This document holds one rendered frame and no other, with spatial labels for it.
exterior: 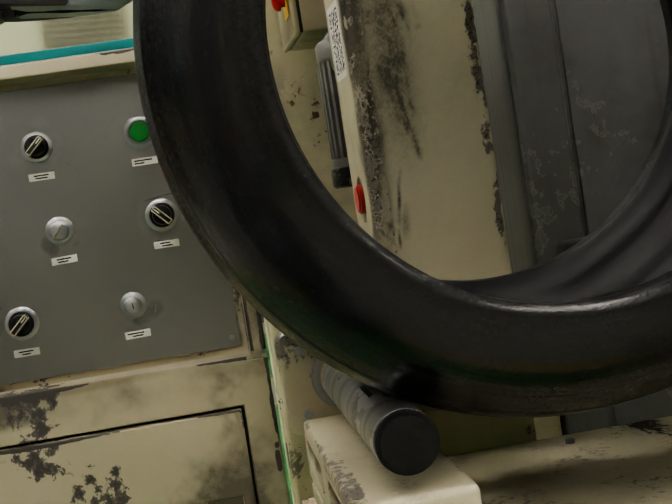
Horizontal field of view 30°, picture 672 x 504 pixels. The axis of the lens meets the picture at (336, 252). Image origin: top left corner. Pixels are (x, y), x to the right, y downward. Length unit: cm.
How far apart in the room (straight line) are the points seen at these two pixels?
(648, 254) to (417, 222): 22
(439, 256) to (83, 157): 48
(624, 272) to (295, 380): 32
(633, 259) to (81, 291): 67
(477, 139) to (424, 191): 7
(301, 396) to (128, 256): 39
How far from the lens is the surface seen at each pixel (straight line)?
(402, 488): 88
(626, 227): 114
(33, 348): 151
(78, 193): 150
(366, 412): 90
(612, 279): 114
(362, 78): 121
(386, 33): 122
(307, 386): 118
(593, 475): 109
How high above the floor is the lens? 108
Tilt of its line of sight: 3 degrees down
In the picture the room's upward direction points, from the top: 9 degrees counter-clockwise
